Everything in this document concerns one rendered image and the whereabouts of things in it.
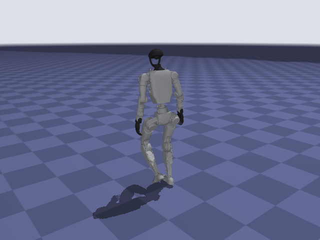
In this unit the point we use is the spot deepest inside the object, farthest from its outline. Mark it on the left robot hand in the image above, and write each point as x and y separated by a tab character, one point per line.
137	126

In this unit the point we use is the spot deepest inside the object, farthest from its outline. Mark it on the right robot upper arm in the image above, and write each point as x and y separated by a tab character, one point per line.
176	84

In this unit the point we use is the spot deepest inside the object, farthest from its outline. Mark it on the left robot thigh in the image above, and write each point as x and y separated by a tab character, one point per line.
147	128

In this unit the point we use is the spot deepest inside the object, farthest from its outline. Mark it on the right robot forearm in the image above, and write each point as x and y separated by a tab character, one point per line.
179	103

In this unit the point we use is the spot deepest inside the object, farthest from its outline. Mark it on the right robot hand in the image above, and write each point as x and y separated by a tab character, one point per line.
181	117

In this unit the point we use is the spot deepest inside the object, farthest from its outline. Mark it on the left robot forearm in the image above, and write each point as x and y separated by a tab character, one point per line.
140	110

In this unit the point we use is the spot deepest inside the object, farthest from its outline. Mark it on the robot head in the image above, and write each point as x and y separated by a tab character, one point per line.
156	54

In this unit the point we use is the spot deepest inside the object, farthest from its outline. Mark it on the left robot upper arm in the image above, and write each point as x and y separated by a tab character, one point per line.
143	78

